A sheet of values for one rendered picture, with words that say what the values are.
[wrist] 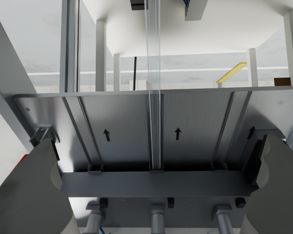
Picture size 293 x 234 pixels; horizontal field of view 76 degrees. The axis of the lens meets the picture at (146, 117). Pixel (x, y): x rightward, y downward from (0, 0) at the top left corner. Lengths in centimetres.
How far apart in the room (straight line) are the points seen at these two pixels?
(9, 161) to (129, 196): 421
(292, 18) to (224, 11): 22
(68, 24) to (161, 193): 50
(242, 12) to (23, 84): 68
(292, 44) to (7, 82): 78
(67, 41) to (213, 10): 47
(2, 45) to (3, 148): 426
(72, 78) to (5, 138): 403
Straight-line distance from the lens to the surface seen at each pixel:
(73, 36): 58
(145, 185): 33
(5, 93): 30
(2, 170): 458
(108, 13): 72
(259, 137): 32
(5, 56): 31
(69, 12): 62
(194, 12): 65
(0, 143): 458
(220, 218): 37
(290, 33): 83
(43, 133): 33
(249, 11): 79
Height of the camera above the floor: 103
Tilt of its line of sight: 6 degrees down
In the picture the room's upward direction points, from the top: 179 degrees clockwise
